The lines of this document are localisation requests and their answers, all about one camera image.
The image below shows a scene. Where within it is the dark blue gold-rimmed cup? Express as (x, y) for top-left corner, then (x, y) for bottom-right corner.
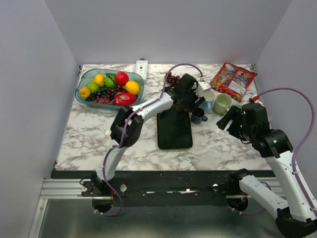
(191, 108), (208, 124)

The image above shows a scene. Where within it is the light blue hexagonal mug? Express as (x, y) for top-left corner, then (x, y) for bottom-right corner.
(200, 90), (216, 112)

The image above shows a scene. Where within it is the light green ceramic mug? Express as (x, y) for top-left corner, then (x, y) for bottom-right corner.
(213, 94), (232, 115)

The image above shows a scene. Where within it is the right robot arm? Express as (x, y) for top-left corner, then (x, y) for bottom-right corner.
(216, 103), (317, 238)

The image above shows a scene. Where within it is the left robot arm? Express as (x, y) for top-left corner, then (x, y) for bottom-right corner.
(91, 73), (210, 196)

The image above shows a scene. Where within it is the brown small cup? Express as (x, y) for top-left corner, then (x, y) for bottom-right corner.
(173, 98), (189, 113)

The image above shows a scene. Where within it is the loose red grape bunch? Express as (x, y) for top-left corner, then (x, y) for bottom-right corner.
(166, 72), (181, 86)

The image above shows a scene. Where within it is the black rectangular tray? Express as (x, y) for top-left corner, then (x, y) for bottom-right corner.
(157, 108), (193, 150)

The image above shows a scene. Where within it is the red snack packet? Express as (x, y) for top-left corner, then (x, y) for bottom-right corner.
(210, 62), (257, 102)

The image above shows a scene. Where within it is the orange fruit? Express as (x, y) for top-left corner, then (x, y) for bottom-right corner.
(125, 80), (140, 95)
(79, 87), (91, 99)

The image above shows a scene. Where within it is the red dragon fruit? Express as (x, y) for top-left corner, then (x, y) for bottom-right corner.
(109, 92), (137, 106)

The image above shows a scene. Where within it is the red apple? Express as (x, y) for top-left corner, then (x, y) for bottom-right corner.
(115, 71), (129, 86)

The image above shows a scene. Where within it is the green lime with zigzag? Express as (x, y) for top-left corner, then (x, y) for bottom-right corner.
(104, 75), (116, 89)

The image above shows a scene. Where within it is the dark grape bunch in basket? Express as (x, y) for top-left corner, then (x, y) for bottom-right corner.
(85, 85), (127, 105)

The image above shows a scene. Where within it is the yellow lemon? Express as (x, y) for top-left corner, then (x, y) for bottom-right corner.
(93, 74), (105, 87)

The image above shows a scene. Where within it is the teal plastic fruit basket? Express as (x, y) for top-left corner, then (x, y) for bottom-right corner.
(75, 68), (144, 110)

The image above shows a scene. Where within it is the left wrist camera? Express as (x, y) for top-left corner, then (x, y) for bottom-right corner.
(192, 81), (211, 96)

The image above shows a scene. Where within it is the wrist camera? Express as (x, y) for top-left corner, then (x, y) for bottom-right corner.
(249, 96), (263, 105)
(192, 81), (211, 96)

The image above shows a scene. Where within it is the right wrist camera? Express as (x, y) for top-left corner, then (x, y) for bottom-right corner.
(249, 96), (263, 105)

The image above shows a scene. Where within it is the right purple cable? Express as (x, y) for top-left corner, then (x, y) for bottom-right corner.
(250, 88), (317, 219)

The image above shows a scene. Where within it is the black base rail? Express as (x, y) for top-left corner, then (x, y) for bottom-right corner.
(80, 171), (244, 207)

